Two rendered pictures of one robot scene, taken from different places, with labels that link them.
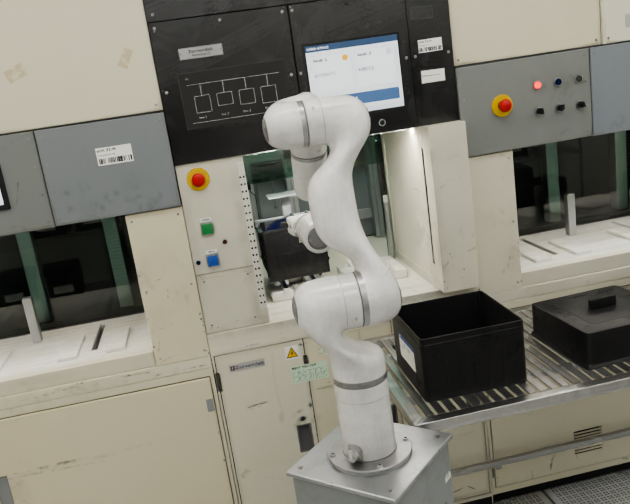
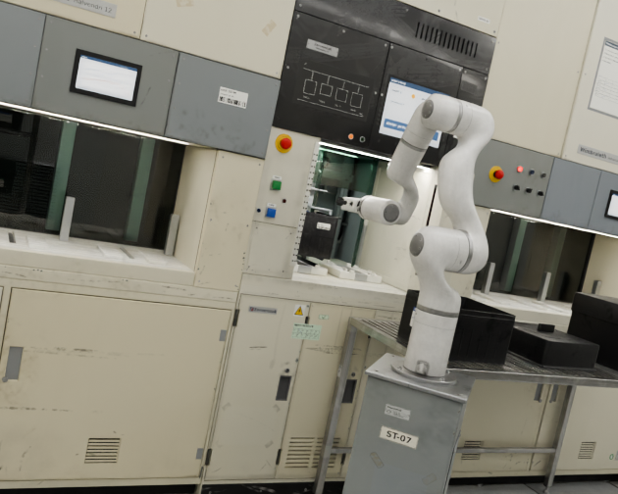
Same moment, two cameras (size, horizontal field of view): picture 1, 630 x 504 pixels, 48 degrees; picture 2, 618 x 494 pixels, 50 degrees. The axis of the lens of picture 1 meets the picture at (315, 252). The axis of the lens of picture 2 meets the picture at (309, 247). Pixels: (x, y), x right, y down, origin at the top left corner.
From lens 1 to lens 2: 1.00 m
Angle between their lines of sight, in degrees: 20
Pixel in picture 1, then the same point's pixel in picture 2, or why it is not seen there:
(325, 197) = (460, 169)
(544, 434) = not seen: hidden behind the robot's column
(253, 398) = (257, 340)
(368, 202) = not seen: hidden behind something
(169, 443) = (177, 360)
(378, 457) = (437, 374)
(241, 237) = (296, 202)
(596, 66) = (554, 172)
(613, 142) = (520, 238)
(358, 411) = (437, 333)
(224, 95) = (326, 87)
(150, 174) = (252, 124)
